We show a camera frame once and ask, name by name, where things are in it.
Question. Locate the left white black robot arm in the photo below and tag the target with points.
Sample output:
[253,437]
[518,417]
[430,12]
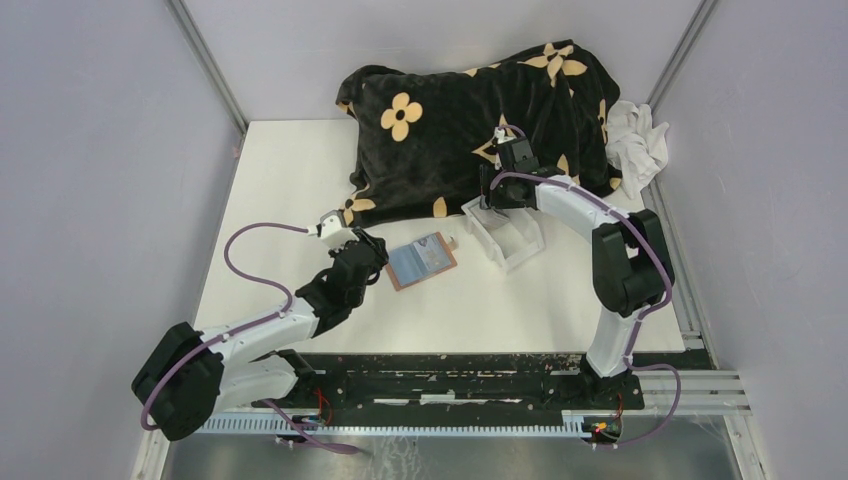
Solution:
[193,374]

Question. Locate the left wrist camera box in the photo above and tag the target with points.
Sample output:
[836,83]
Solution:
[333,231]

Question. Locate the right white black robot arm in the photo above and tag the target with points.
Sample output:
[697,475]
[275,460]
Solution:
[631,271]

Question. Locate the tan leather card holder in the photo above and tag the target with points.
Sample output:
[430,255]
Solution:
[403,268]

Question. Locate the black floral plush blanket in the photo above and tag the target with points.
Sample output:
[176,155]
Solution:
[423,138]

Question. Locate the silver VIP credit card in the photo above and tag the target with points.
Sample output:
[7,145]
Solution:
[432,254]

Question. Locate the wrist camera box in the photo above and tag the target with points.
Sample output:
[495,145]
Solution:
[506,138]
[333,231]

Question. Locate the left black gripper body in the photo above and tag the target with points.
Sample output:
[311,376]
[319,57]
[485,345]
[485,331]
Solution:
[380,258]

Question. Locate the white crumpled cloth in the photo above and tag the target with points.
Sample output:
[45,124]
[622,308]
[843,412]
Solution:
[636,146]

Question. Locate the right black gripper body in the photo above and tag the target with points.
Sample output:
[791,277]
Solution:
[501,194]

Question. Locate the white plastic card tray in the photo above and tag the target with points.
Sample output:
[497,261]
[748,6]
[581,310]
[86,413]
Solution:
[507,237]

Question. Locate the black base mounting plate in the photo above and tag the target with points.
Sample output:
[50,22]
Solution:
[457,390]

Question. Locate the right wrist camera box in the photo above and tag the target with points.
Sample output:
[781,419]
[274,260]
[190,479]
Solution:
[506,138]

